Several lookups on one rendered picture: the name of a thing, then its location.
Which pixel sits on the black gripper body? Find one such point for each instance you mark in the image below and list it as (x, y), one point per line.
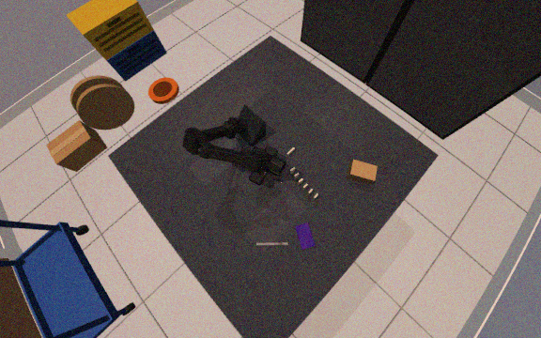
(258, 177)

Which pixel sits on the orange rectangular block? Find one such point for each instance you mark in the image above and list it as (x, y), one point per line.
(362, 171)

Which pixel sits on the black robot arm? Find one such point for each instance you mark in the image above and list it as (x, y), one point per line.
(249, 160)

